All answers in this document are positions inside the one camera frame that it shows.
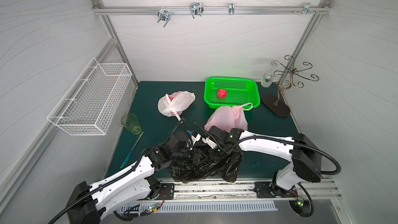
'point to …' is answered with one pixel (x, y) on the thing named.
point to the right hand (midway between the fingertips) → (209, 158)
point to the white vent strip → (235, 207)
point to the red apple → (222, 93)
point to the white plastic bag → (174, 103)
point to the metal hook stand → (272, 103)
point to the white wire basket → (94, 101)
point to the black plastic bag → (226, 167)
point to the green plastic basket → (239, 90)
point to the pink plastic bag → (227, 117)
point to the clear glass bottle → (267, 80)
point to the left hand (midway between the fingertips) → (206, 160)
